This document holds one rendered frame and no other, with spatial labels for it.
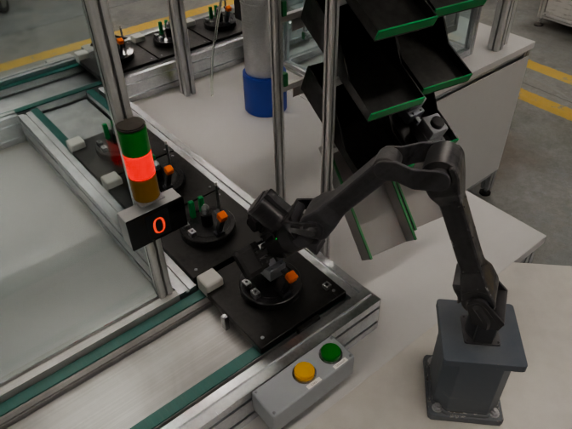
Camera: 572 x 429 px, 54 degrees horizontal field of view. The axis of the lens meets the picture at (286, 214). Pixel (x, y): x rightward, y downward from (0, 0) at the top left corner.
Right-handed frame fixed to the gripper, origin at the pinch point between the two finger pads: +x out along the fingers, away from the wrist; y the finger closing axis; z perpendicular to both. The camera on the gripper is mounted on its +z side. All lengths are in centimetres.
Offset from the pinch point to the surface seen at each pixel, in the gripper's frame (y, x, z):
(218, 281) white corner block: 8.7, 11.7, -0.9
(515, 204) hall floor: -187, 101, -50
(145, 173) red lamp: 19.1, -12.2, 23.2
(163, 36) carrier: -53, 96, 94
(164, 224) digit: 17.6, -2.8, 14.4
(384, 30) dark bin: -21, -39, 23
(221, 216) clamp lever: 0.2, 12.0, 11.6
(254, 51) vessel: -55, 48, 58
